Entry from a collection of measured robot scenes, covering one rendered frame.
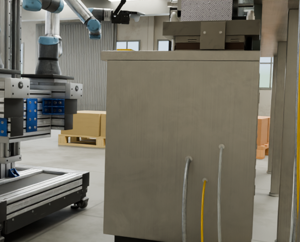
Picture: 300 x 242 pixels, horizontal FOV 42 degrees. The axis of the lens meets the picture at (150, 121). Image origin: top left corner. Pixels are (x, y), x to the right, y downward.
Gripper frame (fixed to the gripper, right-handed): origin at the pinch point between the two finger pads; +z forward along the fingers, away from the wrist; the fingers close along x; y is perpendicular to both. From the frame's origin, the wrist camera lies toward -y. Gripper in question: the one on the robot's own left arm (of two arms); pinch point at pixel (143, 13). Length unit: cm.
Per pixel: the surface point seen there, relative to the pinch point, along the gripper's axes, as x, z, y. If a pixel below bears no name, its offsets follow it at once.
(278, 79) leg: -20, 103, 41
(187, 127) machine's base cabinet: 102, 13, 51
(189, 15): 70, 17, 5
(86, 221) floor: 49, -31, 118
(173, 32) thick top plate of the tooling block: 88, 7, 14
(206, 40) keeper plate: 96, 19, 16
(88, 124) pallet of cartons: -272, -48, 131
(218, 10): 74, 29, 2
